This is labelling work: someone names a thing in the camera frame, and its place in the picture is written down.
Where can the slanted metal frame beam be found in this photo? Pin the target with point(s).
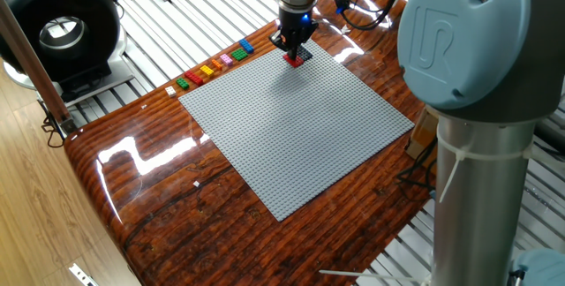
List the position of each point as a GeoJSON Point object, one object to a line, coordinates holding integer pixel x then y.
{"type": "Point", "coordinates": [31, 65]}

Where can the green square Lego plate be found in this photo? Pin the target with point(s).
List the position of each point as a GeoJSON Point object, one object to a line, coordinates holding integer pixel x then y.
{"type": "Point", "coordinates": [239, 54]}

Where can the pink Lego brick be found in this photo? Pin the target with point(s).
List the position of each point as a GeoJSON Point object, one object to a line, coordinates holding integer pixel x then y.
{"type": "Point", "coordinates": [226, 59]}

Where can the small green Lego brick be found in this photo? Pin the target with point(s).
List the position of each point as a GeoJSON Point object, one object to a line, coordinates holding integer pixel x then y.
{"type": "Point", "coordinates": [183, 83]}

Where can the long red Lego plate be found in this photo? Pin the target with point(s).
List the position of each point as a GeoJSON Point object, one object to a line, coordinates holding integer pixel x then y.
{"type": "Point", "coordinates": [193, 77]}

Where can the grey Lego baseplate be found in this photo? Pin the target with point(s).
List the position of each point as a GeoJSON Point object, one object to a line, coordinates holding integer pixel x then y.
{"type": "Point", "coordinates": [296, 131]}

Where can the black Lego plate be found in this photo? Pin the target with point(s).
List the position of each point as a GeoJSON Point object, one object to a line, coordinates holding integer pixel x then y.
{"type": "Point", "coordinates": [305, 53]}

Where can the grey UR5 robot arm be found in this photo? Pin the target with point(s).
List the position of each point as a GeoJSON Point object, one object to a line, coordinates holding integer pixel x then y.
{"type": "Point", "coordinates": [476, 189]}

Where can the white metal bracket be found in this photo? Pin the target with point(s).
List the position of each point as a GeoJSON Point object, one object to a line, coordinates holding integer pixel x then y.
{"type": "Point", "coordinates": [81, 273]}

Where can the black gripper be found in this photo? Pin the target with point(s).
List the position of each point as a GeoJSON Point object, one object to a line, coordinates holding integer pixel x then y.
{"type": "Point", "coordinates": [296, 23]}

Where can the looped white zip tie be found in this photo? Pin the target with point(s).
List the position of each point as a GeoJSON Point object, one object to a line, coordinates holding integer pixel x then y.
{"type": "Point", "coordinates": [485, 155]}

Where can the taped cardboard box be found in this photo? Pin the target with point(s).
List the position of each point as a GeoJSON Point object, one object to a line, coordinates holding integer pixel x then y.
{"type": "Point", "coordinates": [424, 136]}

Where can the crumpled white paper scrap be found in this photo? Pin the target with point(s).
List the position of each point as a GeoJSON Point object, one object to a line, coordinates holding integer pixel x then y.
{"type": "Point", "coordinates": [345, 29]}

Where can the yellow Lego brick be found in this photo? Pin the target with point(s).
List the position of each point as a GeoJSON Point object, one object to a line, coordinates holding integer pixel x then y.
{"type": "Point", "coordinates": [207, 70]}

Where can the wide red Lego plate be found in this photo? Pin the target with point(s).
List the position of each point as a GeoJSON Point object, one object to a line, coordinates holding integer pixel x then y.
{"type": "Point", "coordinates": [293, 62]}

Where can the white Lego brick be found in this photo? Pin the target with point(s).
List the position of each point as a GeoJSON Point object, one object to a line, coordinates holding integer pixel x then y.
{"type": "Point", "coordinates": [171, 91]}

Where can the blue Lego plate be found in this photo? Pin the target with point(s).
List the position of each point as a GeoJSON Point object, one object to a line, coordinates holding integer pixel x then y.
{"type": "Point", "coordinates": [246, 46]}

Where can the thin orange Lego brick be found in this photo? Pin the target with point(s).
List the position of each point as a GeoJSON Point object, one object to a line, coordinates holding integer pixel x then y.
{"type": "Point", "coordinates": [216, 64]}

